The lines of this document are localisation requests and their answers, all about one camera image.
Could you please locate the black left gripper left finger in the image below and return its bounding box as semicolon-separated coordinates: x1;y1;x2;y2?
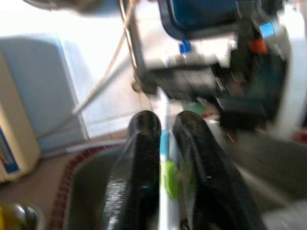
103;110;162;230

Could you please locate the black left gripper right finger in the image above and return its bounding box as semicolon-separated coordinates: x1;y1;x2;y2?
172;110;267;230

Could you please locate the white blue green toothbrush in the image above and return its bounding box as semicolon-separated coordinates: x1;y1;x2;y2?
157;87;190;230

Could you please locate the stainless steel sink basin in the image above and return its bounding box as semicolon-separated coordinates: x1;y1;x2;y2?
64;117;307;230

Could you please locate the small steel bowl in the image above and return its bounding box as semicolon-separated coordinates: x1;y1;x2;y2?
0;202;46;230

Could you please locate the beige water ionizer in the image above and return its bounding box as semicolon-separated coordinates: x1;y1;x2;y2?
0;49;41;184

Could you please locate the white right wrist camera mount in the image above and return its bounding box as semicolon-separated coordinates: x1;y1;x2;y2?
273;4;307;142

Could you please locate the thin white hose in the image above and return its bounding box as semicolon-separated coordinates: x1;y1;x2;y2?
35;0;137;142

